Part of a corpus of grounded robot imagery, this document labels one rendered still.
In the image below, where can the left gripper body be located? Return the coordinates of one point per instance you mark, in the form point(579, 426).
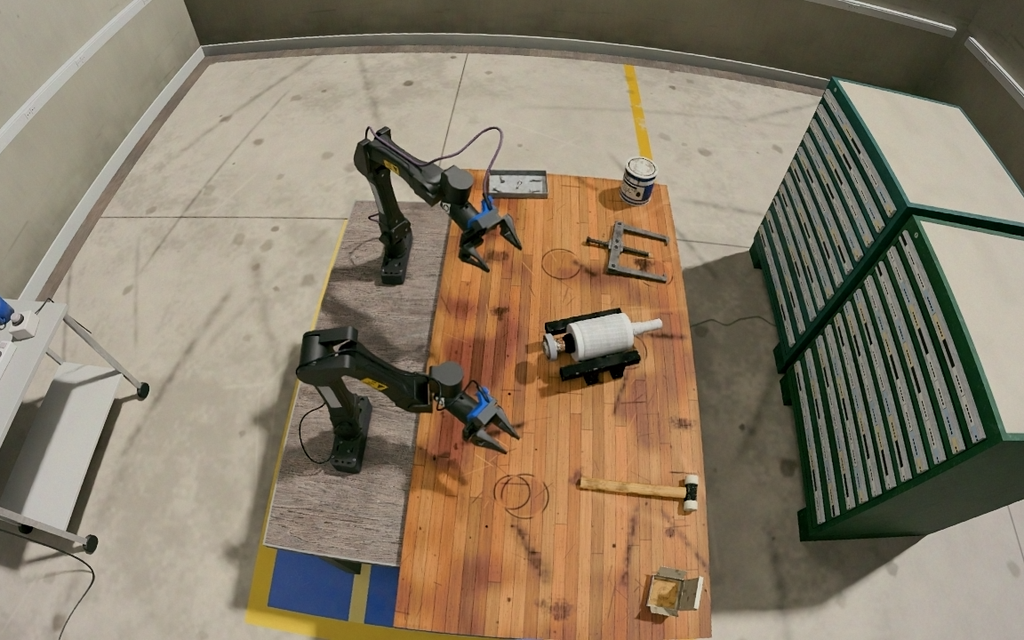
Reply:
point(463, 220)

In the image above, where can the grey metal bearing puller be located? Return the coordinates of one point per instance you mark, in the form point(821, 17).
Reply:
point(615, 246)

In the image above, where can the white and blue labelled tin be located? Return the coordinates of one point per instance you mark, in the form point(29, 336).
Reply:
point(638, 180)

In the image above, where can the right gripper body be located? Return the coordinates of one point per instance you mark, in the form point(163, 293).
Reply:
point(468, 408)

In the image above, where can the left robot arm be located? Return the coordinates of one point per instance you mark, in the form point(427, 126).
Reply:
point(431, 182)

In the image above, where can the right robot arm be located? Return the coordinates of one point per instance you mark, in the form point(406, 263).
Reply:
point(410, 393)

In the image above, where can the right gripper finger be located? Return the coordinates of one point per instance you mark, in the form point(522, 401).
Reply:
point(501, 420)
point(483, 439)

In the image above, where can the soft-faced hammer with wooden handle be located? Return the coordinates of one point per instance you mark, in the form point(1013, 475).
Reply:
point(688, 493)

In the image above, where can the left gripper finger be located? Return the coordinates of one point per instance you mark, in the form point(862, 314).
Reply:
point(469, 249)
point(508, 228)

